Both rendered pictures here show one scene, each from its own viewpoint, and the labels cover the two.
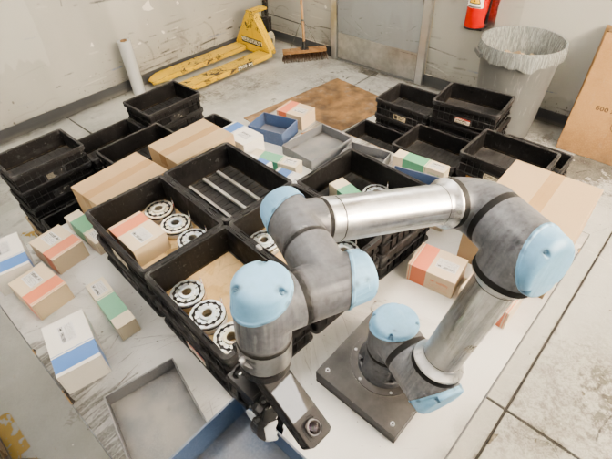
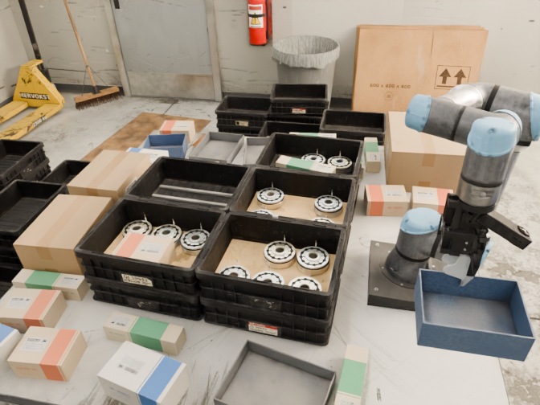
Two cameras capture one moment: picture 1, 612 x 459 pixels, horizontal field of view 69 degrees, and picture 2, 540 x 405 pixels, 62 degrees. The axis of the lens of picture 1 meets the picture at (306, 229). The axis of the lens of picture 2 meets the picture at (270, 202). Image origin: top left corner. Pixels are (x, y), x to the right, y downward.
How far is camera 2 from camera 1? 78 cm
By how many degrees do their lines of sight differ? 26
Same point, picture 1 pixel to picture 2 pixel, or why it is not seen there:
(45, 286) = (58, 343)
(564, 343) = not seen: hidden behind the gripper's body
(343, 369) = (386, 284)
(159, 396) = (255, 377)
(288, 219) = (446, 107)
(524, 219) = (519, 93)
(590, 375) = not seen: hidden behind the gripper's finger
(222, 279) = (247, 259)
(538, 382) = not seen: hidden behind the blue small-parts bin
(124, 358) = (192, 368)
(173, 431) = (292, 394)
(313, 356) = (350, 291)
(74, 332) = (138, 361)
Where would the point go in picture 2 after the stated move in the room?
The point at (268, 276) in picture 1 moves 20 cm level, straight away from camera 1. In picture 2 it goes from (497, 120) to (402, 91)
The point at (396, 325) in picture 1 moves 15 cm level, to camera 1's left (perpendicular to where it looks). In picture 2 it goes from (428, 219) to (393, 238)
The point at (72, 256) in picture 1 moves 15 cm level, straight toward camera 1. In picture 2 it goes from (55, 310) to (94, 323)
